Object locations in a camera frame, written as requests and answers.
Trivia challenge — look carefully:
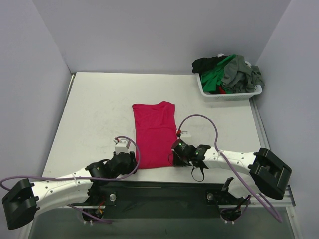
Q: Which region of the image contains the grey t-shirt in basket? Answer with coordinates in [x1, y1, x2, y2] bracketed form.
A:
[221, 55, 265, 93]

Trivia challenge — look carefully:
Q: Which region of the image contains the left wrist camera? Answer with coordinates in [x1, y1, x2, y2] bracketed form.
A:
[115, 139, 131, 154]

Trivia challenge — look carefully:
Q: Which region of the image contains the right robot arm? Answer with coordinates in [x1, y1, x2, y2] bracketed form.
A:
[171, 139, 292, 200]

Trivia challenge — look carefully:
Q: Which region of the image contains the aluminium frame rail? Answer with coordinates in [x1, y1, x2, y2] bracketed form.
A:
[251, 185, 296, 207]

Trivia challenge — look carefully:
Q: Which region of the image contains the green t-shirt in basket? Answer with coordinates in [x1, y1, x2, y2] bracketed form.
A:
[200, 54, 236, 93]

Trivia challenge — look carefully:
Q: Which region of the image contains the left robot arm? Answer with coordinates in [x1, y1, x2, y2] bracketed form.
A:
[2, 152, 139, 230]

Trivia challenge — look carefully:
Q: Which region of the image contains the white plastic laundry basket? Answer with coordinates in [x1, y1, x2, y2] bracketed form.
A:
[195, 59, 264, 103]

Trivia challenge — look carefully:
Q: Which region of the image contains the black t-shirt in basket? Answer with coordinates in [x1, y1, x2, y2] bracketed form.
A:
[192, 56, 227, 74]

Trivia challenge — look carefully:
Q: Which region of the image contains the red garment in basket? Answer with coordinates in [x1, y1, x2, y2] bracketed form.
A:
[209, 86, 232, 95]

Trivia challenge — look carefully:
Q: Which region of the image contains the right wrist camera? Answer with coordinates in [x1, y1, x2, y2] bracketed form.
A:
[176, 130, 191, 138]

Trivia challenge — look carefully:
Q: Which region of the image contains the red t-shirt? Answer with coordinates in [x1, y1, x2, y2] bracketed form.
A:
[132, 101, 177, 169]

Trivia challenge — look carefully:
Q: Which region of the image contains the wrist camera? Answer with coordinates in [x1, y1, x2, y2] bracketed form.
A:
[176, 130, 191, 138]
[115, 139, 131, 154]

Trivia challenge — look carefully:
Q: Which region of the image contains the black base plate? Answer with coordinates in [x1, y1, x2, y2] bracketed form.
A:
[76, 181, 247, 219]

